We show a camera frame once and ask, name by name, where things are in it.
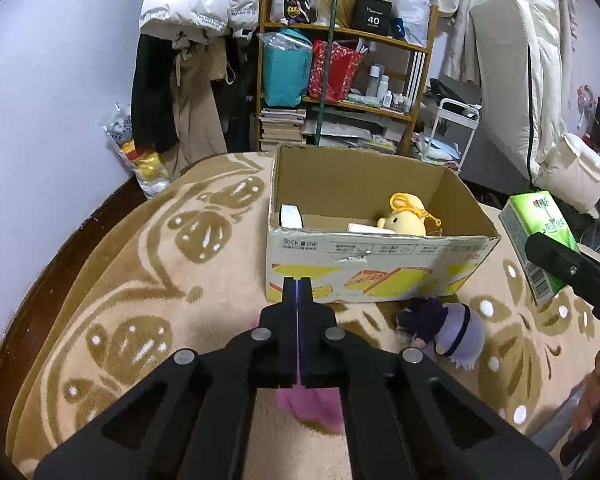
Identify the purple-haired plush doll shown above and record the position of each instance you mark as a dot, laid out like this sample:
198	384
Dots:
460	332

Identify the pink plush toy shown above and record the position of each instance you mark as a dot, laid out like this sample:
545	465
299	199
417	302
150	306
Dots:
315	410

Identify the pile of papers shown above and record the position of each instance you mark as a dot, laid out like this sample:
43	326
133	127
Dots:
350	130

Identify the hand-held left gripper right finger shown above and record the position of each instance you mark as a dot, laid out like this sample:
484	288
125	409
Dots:
317	340

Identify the black hanging bag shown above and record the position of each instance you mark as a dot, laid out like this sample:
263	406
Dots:
240	100

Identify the cardboard box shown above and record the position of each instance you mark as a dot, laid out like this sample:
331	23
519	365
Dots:
330	255

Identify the dark wooden bed frame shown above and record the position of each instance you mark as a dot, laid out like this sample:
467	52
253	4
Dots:
55	270

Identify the white plastic bag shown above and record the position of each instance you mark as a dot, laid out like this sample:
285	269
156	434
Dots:
412	10

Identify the yellow plush doll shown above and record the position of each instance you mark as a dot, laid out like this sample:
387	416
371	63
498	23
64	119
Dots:
405	220

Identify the pink pig plush pillow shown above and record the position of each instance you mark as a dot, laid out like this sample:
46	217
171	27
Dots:
367	228

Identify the black pouch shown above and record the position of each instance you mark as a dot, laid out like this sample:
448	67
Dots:
452	92

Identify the white puffer jacket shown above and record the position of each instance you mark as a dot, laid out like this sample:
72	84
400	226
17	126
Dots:
190	0

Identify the black tissue pack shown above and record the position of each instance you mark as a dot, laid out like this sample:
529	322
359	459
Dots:
290	215

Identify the beige patterned blanket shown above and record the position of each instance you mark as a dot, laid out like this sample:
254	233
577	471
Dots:
180	335

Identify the black box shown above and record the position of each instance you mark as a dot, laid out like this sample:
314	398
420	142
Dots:
372	17

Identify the group of cosmetic bottles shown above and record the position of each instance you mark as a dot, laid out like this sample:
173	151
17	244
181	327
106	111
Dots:
382	90

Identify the cream folded mattress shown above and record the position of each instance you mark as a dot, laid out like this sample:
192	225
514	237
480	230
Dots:
505	85

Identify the plastic bag of toys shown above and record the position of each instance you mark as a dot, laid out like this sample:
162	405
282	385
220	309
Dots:
145	165

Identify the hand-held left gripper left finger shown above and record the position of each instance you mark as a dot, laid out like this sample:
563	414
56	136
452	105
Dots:
280	340

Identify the stack of books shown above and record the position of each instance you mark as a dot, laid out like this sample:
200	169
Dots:
280	130

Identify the green pole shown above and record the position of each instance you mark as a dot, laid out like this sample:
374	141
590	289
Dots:
325	85

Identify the cream pillow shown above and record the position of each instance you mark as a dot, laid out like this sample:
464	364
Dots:
575	170

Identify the yellow wooden shelf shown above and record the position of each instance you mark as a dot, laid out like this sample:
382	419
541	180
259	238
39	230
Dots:
380	40

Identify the pink desk fan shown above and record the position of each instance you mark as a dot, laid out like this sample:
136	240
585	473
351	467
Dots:
586	102

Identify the teal bag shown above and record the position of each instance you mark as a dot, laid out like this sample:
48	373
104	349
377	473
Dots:
285	75

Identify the person's right hand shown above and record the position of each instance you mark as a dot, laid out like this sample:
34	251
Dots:
592	395

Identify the beige hanging pants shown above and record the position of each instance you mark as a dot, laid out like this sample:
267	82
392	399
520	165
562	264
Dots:
195	110

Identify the clear plastic bag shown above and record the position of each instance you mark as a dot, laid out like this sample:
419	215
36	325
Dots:
285	40

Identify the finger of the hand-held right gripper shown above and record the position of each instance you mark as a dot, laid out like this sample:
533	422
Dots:
580	275

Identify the white trolley cart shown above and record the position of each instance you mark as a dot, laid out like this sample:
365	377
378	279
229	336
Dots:
450	110

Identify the dark hanging coat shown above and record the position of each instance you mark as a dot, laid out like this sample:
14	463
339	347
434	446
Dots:
152	100

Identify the green tissue pack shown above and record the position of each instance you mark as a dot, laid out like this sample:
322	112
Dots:
530	225

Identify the red patterned bag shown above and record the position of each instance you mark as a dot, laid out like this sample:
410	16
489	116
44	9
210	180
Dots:
337	72

